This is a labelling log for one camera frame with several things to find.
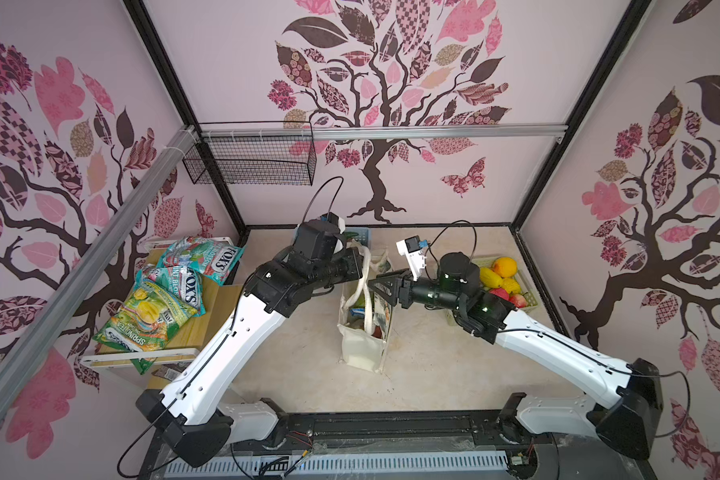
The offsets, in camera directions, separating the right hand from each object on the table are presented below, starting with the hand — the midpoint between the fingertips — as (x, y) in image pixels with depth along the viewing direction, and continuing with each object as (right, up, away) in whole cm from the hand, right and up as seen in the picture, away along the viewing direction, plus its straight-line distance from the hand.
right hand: (374, 278), depth 65 cm
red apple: (+45, -9, +25) cm, 52 cm away
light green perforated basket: (+40, +3, +36) cm, 54 cm away
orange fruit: (+44, +1, +32) cm, 55 cm away
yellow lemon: (+45, -5, +30) cm, 55 cm away
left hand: (-2, +3, +2) cm, 4 cm away
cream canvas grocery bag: (-2, -8, -3) cm, 8 cm away
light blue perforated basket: (-3, +13, +45) cm, 47 cm away
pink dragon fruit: (+41, -7, +29) cm, 50 cm away
